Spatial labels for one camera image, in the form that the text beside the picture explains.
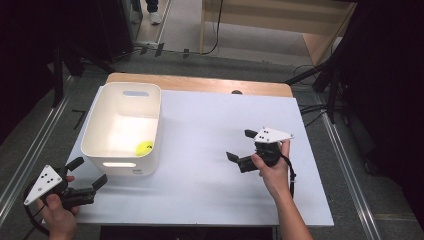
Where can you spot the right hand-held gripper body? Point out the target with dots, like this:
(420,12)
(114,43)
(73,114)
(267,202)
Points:
(270,136)

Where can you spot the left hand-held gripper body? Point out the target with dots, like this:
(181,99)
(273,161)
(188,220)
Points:
(43,185)

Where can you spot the yellow tennis ball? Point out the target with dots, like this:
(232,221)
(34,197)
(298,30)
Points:
(144,148)

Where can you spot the white plastic bin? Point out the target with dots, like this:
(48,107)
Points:
(121,126)

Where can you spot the person's left hand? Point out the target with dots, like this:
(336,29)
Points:
(60,221)

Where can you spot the person's right hand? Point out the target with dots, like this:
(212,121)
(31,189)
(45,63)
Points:
(275,178)

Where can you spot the dark table grommet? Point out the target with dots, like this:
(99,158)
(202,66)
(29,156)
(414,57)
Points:
(236,92)

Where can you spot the white board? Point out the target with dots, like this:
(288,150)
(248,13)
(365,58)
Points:
(200,186)

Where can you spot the wooden table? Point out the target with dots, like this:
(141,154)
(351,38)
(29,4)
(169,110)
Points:
(200,83)

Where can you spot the black tripod stand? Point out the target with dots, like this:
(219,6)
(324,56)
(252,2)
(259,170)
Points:
(331,96)

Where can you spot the light wooden desk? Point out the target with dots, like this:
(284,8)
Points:
(260,15)

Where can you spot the black curtain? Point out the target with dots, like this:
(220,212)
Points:
(26,50)
(393,83)

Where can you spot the metal floor rail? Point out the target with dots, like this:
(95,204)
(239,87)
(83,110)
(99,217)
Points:
(346,173)
(36,143)

